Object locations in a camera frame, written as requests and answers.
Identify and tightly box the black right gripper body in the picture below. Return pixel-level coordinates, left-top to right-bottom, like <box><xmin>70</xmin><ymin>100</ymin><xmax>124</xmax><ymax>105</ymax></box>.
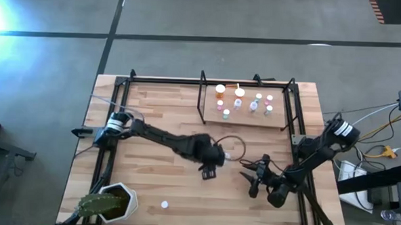
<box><xmin>249</xmin><ymin>153</ymin><xmax>277</xmax><ymax>200</ymax></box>

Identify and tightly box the yellow extension cord plug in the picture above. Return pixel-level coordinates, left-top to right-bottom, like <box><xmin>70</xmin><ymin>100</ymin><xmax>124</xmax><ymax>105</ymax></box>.
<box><xmin>363</xmin><ymin>144</ymin><xmax>398</xmax><ymax>161</ymax></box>

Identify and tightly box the black floor mat striped edge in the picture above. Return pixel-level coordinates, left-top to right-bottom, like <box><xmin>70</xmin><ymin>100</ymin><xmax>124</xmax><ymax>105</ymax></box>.
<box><xmin>367</xmin><ymin>0</ymin><xmax>401</xmax><ymax>26</ymax></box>

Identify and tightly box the clear plastic water bottle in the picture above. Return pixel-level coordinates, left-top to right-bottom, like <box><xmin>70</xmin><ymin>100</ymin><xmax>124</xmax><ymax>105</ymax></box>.
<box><xmin>380</xmin><ymin>209</ymin><xmax>401</xmax><ymax>222</ymax></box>

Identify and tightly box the green cactus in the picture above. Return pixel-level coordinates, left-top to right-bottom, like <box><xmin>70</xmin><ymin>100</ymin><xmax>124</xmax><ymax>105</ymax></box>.
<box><xmin>77</xmin><ymin>191</ymin><xmax>123</xmax><ymax>220</ymax></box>

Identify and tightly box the white hexagonal plant pot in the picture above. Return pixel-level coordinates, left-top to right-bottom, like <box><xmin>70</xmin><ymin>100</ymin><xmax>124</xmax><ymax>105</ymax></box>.
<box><xmin>96</xmin><ymin>181</ymin><xmax>140</xmax><ymax>225</ymax></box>

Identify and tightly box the wooden shelf black metal frame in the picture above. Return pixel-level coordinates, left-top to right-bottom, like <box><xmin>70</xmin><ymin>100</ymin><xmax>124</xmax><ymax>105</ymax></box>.
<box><xmin>195</xmin><ymin>70</ymin><xmax>297</xmax><ymax>131</ymax></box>

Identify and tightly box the white power strip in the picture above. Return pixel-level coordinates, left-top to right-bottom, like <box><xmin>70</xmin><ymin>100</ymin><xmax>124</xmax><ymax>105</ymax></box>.
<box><xmin>337</xmin><ymin>159</ymin><xmax>377</xmax><ymax>215</ymax></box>

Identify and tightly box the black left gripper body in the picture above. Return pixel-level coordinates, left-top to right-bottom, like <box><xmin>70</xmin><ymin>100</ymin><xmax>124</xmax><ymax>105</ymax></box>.
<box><xmin>197</xmin><ymin>136</ymin><xmax>226</xmax><ymax>182</ymax></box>

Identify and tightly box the black metal stand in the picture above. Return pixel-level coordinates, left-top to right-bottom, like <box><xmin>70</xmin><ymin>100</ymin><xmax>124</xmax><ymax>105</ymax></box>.
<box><xmin>0</xmin><ymin>134</ymin><xmax>38</xmax><ymax>225</ymax></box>

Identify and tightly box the black metal table frame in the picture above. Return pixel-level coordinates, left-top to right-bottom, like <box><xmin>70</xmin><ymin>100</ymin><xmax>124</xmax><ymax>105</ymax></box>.
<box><xmin>67</xmin><ymin>65</ymin><xmax>352</xmax><ymax>225</ymax></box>

